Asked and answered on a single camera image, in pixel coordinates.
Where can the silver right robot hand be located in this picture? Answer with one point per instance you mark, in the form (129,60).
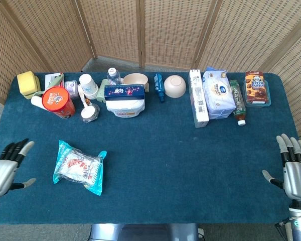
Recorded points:
(297,178)

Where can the wicker folding screen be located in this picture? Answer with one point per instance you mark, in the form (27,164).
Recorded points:
(165,30)

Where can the white tube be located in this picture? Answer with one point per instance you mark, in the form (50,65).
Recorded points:
(36,101)

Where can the white tub container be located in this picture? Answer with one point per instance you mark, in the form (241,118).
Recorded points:
(125,108)

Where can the yellow sponge block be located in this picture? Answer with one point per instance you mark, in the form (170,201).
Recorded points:
(27,81)

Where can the blue carpet table cover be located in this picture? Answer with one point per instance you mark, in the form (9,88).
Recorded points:
(165,163)

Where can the blue glass food container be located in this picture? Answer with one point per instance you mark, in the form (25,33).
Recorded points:
(258,105)

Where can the white plastic spoon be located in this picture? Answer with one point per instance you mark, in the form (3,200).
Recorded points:
(86,110)

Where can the pale green plastic container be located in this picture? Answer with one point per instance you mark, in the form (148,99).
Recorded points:
(101,94)

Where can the blue packaged bottle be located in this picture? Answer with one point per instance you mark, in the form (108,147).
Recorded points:
(159,86)

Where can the Hello Panda biscuit box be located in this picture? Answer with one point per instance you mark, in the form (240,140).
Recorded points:
(256,88)

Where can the white long carton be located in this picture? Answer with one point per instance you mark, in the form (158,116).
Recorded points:
(199,100)

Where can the clear water bottle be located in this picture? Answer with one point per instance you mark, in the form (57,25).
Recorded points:
(113,76)

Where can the dark blue long box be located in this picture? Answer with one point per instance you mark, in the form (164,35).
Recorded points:
(124,91)

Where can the transparent bag with teal edges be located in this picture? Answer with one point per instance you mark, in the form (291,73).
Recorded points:
(76,168)

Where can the white blue wet wipes pack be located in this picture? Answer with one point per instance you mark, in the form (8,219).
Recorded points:
(219,94)

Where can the white paper cup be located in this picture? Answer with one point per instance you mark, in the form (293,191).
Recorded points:
(88,86)

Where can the green tea bottle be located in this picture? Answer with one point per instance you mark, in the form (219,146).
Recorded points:
(237,103)

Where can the beige bowl turned over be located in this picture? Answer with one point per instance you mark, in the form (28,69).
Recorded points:
(174,86)

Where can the beige bowl with opening visible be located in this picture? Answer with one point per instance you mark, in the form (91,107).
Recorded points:
(135,79)

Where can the white and red flat box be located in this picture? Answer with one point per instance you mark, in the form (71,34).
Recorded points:
(52,78)

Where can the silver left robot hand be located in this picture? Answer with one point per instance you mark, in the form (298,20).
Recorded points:
(1,173)

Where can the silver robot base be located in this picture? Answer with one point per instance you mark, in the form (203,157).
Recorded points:
(145,232)

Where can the red orange snack canister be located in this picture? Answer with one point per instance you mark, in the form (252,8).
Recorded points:
(59,103)

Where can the shiny foil wrapped jar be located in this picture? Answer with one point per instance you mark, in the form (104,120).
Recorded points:
(95,114)

